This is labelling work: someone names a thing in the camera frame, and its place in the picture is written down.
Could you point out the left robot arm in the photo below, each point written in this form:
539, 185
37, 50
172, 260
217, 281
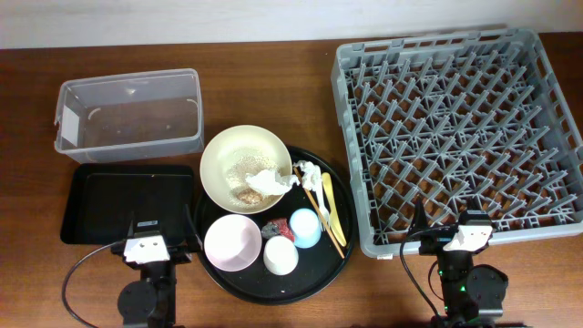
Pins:
151, 300

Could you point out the red silver snack wrapper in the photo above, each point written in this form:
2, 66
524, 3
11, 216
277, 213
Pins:
277, 227

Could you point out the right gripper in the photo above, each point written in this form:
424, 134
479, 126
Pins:
436, 241

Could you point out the brown food piece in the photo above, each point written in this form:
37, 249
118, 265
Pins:
250, 197

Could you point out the black rectangular tray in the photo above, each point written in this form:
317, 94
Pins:
105, 201

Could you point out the large cream bowl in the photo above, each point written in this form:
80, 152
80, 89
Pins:
219, 156

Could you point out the light blue cup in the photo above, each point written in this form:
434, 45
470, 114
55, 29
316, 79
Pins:
305, 227

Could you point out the white cup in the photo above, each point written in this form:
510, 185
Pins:
280, 255

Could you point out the white napkin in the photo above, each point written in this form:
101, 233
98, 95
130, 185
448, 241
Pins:
269, 182

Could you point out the round black serving tray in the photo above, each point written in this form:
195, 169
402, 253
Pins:
317, 266

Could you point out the pile of white rice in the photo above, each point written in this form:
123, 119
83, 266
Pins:
249, 161

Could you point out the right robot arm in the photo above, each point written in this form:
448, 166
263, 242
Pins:
472, 294

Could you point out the yellow plastic knife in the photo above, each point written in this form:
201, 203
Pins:
334, 221

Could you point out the white plastic fork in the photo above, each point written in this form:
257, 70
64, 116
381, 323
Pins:
320, 198

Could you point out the small pink bowl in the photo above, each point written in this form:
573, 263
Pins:
232, 243

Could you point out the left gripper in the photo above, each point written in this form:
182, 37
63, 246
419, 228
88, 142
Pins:
181, 254

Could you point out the clear plastic waste bin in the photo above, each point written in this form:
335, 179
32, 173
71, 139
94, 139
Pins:
143, 115

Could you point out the wooden chopstick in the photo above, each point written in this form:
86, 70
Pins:
311, 196

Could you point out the grey dishwasher rack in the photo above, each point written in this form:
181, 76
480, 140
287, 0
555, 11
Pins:
475, 117

